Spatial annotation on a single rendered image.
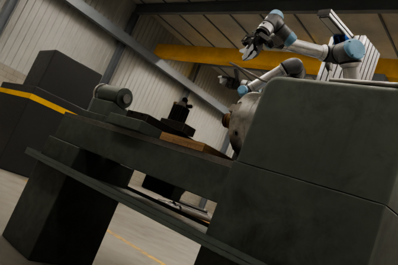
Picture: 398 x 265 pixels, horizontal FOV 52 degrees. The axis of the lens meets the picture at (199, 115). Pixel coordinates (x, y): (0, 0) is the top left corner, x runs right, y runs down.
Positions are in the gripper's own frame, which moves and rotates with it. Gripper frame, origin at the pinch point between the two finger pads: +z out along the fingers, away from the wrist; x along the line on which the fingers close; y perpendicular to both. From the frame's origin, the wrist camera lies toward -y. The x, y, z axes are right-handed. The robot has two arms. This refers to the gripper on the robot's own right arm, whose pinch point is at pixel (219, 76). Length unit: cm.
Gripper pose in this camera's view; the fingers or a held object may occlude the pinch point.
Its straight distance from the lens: 313.6
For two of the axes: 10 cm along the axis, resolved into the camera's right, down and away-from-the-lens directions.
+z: -8.4, -2.4, 4.8
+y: -3.1, 9.5, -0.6
